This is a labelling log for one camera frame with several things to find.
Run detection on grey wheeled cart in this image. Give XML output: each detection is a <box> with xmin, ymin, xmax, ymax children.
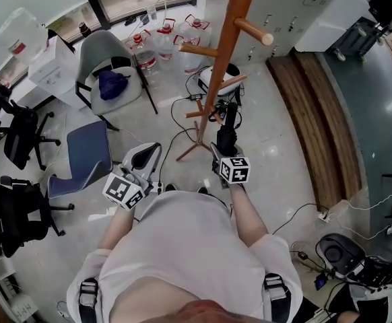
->
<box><xmin>328</xmin><ymin>16</ymin><xmax>386</xmax><ymax>63</ymax></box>

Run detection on white desk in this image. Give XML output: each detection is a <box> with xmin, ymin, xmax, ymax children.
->
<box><xmin>0</xmin><ymin>68</ymin><xmax>63</xmax><ymax>158</ymax></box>

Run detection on person's left forearm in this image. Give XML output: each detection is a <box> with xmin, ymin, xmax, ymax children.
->
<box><xmin>97</xmin><ymin>203</ymin><xmax>140</xmax><ymax>252</ymax></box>

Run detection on black electronics assembly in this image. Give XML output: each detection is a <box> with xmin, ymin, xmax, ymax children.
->
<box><xmin>346</xmin><ymin>255</ymin><xmax>392</xmax><ymax>303</ymax></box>

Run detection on white low shelf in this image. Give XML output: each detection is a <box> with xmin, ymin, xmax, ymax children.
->
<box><xmin>0</xmin><ymin>256</ymin><xmax>39</xmax><ymax>323</ymax></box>

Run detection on black cable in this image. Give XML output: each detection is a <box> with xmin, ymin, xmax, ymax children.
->
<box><xmin>158</xmin><ymin>95</ymin><xmax>217</xmax><ymax>184</ymax></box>

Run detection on white cable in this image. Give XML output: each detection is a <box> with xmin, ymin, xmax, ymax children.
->
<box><xmin>329</xmin><ymin>184</ymin><xmax>392</xmax><ymax>242</ymax></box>

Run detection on black grey harness strap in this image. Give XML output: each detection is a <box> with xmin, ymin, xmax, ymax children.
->
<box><xmin>78</xmin><ymin>277</ymin><xmax>100</xmax><ymax>323</ymax></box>
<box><xmin>262</xmin><ymin>273</ymin><xmax>292</xmax><ymax>323</ymax></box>

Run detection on white round appliance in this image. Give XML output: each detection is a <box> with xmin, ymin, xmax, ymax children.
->
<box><xmin>195</xmin><ymin>63</ymin><xmax>243</xmax><ymax>98</ymax></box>

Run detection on brown wooden coat rack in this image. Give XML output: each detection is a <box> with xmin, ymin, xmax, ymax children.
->
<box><xmin>175</xmin><ymin>0</ymin><xmax>275</xmax><ymax>163</ymax></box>

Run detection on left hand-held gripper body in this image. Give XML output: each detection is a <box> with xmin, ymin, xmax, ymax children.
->
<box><xmin>102</xmin><ymin>165</ymin><xmax>155</xmax><ymax>211</ymax></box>

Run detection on dark blue cloth bag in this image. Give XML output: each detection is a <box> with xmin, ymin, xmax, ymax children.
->
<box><xmin>98</xmin><ymin>69</ymin><xmax>130</xmax><ymax>102</ymax></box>

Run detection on blue fabric chair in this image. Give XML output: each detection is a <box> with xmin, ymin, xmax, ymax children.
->
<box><xmin>46</xmin><ymin>120</ymin><xmax>115</xmax><ymax>212</ymax></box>

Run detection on person's right forearm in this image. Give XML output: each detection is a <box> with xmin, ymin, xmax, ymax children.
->
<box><xmin>228</xmin><ymin>183</ymin><xmax>270</xmax><ymax>249</ymax></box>

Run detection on small blue screen device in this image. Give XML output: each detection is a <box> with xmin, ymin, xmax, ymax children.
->
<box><xmin>313</xmin><ymin>273</ymin><xmax>329</xmax><ymax>291</ymax></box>

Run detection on grey metal lockers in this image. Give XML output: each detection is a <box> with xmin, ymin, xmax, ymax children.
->
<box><xmin>231</xmin><ymin>0</ymin><xmax>322</xmax><ymax>64</ymax></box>

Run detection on white cardboard box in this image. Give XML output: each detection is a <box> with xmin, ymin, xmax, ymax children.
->
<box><xmin>27</xmin><ymin>34</ymin><xmax>90</xmax><ymax>111</ymax></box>

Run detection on white cabinet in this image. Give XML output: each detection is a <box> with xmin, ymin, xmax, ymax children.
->
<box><xmin>294</xmin><ymin>0</ymin><xmax>376</xmax><ymax>54</ymax></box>

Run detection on grey shell chair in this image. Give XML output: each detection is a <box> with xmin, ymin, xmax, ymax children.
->
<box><xmin>75</xmin><ymin>30</ymin><xmax>159</xmax><ymax>131</ymax></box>

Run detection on white shirt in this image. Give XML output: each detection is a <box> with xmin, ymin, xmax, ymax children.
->
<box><xmin>66</xmin><ymin>192</ymin><xmax>304</xmax><ymax>323</ymax></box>

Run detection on black office chair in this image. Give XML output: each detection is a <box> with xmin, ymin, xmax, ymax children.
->
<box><xmin>0</xmin><ymin>78</ymin><xmax>63</xmax><ymax>172</ymax></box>
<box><xmin>0</xmin><ymin>174</ymin><xmax>76</xmax><ymax>259</ymax></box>

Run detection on small black electronic box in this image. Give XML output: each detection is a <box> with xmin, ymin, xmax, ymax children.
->
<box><xmin>208</xmin><ymin>101</ymin><xmax>243</xmax><ymax>131</ymax></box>

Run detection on wooden curved step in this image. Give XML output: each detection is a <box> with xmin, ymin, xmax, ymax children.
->
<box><xmin>265</xmin><ymin>50</ymin><xmax>362</xmax><ymax>212</ymax></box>

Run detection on large clear water jug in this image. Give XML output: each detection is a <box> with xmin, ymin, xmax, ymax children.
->
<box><xmin>0</xmin><ymin>6</ymin><xmax>49</xmax><ymax>59</ymax></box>

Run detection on clear jug red handle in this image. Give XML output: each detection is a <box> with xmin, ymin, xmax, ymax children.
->
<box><xmin>178</xmin><ymin>13</ymin><xmax>213</xmax><ymax>44</ymax></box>
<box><xmin>154</xmin><ymin>17</ymin><xmax>177</xmax><ymax>63</ymax></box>
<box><xmin>124</xmin><ymin>29</ymin><xmax>160</xmax><ymax>77</ymax></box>
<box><xmin>173</xmin><ymin>34</ymin><xmax>204</xmax><ymax>76</ymax></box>

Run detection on person's head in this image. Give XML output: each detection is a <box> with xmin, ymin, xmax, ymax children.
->
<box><xmin>172</xmin><ymin>299</ymin><xmax>239</xmax><ymax>323</ymax></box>

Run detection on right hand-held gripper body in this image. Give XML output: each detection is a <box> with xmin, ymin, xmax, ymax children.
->
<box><xmin>211</xmin><ymin>155</ymin><xmax>252</xmax><ymax>190</ymax></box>

